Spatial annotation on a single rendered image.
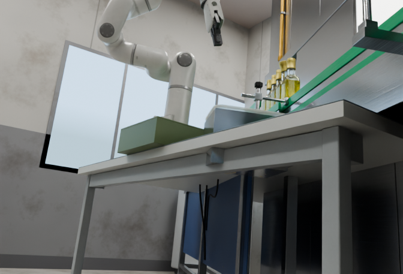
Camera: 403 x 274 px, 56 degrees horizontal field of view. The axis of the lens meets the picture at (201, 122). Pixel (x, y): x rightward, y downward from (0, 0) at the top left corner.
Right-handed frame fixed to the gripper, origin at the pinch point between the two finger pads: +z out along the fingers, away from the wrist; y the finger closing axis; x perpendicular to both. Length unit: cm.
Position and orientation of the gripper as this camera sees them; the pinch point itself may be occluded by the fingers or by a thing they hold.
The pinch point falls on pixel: (217, 40)
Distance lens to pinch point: 144.5
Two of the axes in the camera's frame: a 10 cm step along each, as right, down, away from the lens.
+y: -1.7, 2.5, 9.5
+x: -9.7, 1.2, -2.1
